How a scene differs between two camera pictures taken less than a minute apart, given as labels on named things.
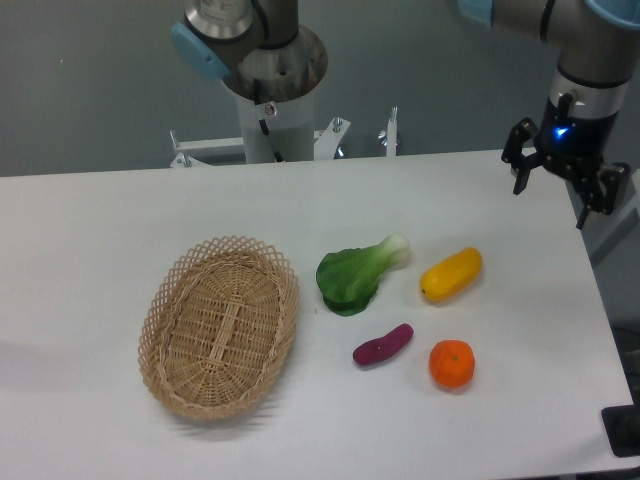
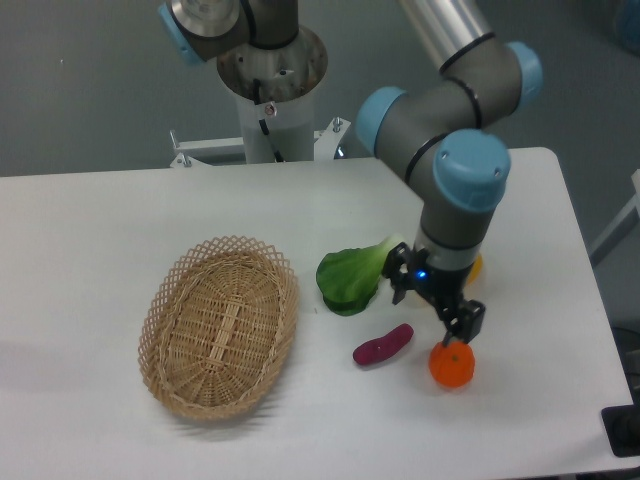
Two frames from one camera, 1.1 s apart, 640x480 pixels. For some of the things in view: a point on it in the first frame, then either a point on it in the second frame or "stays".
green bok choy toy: x=348 y=279 stays
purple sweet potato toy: x=377 y=349 stays
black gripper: x=576 y=143 to x=444 y=287
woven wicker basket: x=218 y=327 stays
